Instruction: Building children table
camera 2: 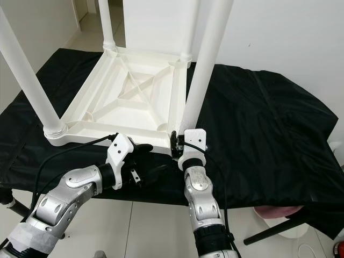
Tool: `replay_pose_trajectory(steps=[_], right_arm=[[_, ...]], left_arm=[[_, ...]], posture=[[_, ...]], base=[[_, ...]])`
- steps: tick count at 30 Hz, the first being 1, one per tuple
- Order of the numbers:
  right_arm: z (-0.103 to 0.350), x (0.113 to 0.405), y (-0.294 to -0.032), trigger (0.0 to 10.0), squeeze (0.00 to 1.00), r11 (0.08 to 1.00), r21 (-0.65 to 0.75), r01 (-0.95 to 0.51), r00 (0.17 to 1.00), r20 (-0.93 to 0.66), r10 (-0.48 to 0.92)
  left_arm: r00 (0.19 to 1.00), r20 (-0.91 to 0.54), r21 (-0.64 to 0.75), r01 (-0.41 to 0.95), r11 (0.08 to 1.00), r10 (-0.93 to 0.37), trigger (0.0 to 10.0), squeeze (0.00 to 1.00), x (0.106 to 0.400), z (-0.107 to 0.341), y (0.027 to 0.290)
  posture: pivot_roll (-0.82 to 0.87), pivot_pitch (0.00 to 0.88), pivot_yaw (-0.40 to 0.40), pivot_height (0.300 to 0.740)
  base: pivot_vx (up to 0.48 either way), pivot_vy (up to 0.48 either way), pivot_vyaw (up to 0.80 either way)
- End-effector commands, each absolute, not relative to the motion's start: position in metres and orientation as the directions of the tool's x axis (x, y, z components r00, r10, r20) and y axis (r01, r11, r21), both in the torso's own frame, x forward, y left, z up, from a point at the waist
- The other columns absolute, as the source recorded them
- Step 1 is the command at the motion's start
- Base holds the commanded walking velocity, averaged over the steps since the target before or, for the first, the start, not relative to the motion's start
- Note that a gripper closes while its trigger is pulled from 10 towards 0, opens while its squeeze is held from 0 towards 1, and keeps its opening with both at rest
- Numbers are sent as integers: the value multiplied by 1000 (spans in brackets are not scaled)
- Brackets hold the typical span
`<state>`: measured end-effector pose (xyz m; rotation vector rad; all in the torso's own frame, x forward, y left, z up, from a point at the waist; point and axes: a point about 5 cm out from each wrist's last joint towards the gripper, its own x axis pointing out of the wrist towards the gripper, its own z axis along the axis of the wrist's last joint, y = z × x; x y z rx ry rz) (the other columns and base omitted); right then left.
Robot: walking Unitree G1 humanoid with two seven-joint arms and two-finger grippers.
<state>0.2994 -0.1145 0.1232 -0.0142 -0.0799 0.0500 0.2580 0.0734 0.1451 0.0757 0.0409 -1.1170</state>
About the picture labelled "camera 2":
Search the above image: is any pink round object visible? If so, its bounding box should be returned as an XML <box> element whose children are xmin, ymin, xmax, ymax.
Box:
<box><xmin>255</xmin><ymin>204</ymin><xmax>307</xmax><ymax>218</ymax></box>

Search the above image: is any white plastic table top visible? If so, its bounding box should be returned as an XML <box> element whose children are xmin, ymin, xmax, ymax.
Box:
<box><xmin>44</xmin><ymin>46</ymin><xmax>189</xmax><ymax>156</ymax></box>

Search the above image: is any black table cloth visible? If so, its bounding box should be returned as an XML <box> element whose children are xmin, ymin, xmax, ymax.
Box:
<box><xmin>0</xmin><ymin>47</ymin><xmax>344</xmax><ymax>237</ymax></box>

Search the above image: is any black folding table leg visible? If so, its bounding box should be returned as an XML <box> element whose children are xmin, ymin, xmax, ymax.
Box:
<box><xmin>243</xmin><ymin>218</ymin><xmax>310</xmax><ymax>247</ymax></box>

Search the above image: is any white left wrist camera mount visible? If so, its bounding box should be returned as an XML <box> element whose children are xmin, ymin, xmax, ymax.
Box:
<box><xmin>106</xmin><ymin>133</ymin><xmax>136</xmax><ymax>190</ymax></box>

